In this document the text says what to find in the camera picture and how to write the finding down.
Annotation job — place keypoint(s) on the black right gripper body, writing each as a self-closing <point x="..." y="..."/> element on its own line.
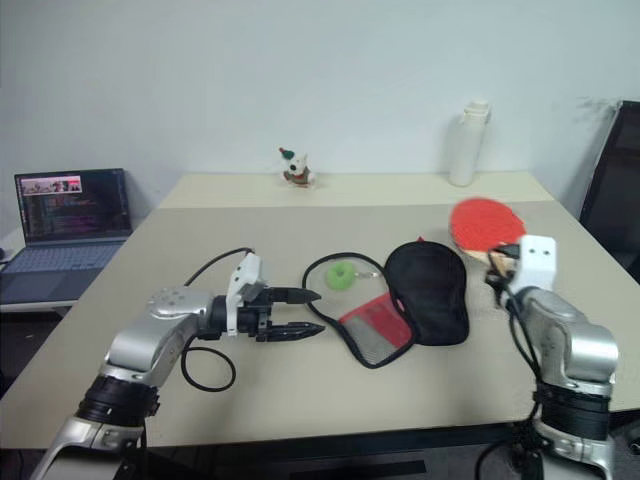
<point x="495" y="282"/>

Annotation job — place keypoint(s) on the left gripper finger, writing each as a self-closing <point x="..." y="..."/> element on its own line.
<point x="297" y="296"/>
<point x="297" y="331"/>

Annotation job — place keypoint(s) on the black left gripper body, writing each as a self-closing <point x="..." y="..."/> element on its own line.
<point x="254" y="317"/>

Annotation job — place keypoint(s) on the red table tennis paddle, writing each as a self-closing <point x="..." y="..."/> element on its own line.
<point x="485" y="225"/>

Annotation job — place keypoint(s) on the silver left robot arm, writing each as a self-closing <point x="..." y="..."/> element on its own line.
<point x="140" y="340"/>

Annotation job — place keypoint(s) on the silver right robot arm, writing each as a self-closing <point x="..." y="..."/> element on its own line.
<point x="575" y="345"/>

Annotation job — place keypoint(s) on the black paddle case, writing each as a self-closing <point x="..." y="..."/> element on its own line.
<point x="430" y="290"/>

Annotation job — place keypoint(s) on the white water bottle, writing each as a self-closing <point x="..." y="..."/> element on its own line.
<point x="467" y="145"/>

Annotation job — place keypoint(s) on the black office chair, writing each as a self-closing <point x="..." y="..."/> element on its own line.
<point x="612" y="190"/>

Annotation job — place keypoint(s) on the white plush dog toy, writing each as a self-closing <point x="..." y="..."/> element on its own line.
<point x="295" y="167"/>

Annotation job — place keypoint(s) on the open grey laptop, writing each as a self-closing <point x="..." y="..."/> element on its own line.
<point x="70" y="215"/>

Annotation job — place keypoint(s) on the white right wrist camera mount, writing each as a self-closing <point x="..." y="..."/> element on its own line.
<point x="537" y="262"/>

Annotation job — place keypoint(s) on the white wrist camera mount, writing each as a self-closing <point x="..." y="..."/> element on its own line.
<point x="537" y="262"/>
<point x="246" y="275"/>

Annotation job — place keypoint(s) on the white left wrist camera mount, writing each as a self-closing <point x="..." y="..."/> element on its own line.
<point x="246" y="275"/>

